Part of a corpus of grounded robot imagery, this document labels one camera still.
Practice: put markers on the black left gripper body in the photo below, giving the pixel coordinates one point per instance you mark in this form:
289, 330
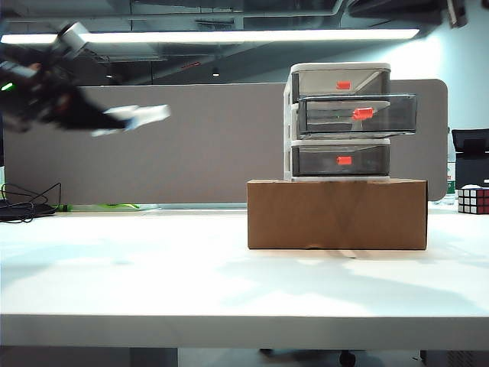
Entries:
46, 103

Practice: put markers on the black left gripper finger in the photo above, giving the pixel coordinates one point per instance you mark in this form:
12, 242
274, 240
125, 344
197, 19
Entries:
99, 118

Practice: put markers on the white cleaner bottle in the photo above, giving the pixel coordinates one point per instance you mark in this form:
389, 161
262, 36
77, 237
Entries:
149, 112

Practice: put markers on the smoky drawer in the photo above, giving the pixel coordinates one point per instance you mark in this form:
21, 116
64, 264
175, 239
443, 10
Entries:
317, 82
317, 160
324, 118

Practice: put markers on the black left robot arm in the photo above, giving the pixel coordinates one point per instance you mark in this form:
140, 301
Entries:
23, 76

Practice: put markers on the smoky drawer under cabinet lid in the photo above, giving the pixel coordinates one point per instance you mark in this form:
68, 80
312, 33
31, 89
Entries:
317, 82

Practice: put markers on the smoky drawer at cabinet base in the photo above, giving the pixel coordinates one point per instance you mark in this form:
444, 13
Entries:
317, 160

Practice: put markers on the clear bottle green label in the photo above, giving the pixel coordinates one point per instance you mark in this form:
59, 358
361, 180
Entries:
451, 176

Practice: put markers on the brown desk partition panel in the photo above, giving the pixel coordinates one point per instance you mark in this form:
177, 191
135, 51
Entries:
191, 153

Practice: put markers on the long ceiling light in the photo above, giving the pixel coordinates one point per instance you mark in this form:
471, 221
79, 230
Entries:
229, 36

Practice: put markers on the brown cardboard box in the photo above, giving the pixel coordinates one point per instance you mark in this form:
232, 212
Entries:
336, 214

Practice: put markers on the Rubik's cube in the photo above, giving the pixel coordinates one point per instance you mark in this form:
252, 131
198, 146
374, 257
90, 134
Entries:
473, 200

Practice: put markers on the white plastic drawer cabinet frame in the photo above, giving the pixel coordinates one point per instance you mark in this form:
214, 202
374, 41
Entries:
287, 114

